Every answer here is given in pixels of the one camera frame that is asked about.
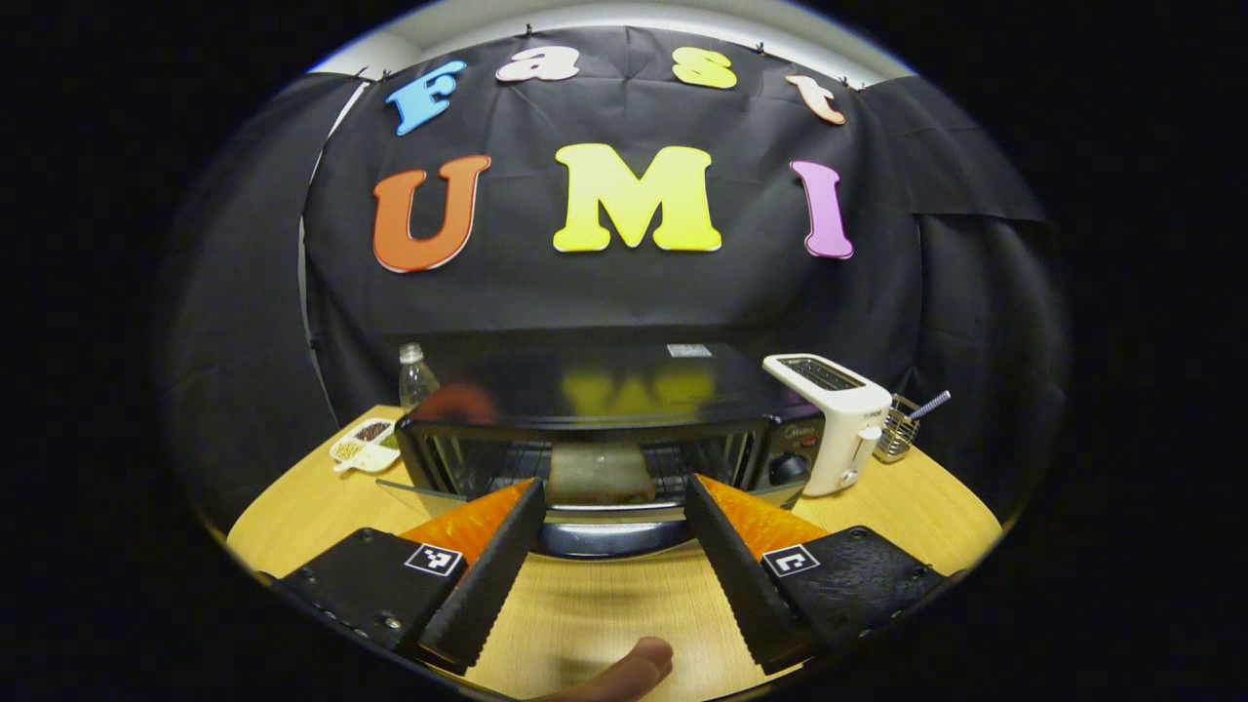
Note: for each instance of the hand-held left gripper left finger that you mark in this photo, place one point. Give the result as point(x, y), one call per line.
point(492, 580)

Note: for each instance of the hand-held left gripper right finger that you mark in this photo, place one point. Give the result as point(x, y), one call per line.
point(736, 575)

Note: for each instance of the black electric oven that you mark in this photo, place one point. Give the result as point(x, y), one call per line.
point(604, 385)

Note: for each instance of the white toaster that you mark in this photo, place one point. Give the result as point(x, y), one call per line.
point(843, 429)

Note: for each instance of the white divided seasoning dish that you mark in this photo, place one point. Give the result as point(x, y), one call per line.
point(366, 444)

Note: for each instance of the clear water bottle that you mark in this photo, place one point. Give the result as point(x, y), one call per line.
point(416, 382)

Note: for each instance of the striped straw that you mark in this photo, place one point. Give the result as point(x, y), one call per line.
point(931, 404)

